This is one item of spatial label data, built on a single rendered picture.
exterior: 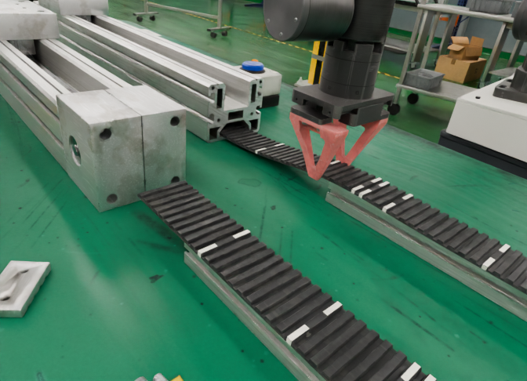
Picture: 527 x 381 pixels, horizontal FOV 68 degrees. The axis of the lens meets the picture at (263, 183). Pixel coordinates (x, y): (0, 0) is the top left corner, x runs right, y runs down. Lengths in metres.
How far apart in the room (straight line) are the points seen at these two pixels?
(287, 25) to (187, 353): 0.27
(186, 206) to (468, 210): 0.34
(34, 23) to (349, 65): 0.54
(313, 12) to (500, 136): 0.49
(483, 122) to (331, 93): 0.40
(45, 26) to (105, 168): 0.42
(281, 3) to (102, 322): 0.29
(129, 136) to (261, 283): 0.20
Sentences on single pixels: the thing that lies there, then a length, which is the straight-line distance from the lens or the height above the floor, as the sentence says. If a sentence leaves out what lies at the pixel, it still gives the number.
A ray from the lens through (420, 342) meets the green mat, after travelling 0.34.
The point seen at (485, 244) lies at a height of 0.81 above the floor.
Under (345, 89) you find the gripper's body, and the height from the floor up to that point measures 0.91.
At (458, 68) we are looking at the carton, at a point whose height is 0.15.
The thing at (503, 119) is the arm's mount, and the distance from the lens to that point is 0.76.
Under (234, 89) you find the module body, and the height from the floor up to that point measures 0.84.
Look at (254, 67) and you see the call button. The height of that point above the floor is 0.85.
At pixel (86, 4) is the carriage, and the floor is 0.89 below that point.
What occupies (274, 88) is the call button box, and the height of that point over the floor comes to 0.81.
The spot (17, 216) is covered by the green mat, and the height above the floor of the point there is 0.78.
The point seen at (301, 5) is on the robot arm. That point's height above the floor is 0.99.
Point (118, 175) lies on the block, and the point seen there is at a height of 0.82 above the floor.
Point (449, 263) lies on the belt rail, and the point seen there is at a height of 0.79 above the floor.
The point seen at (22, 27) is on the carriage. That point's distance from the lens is 0.78.
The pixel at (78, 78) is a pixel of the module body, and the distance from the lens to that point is 0.63.
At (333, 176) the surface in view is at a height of 0.81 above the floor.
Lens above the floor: 1.01
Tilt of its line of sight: 29 degrees down
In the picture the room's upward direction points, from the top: 7 degrees clockwise
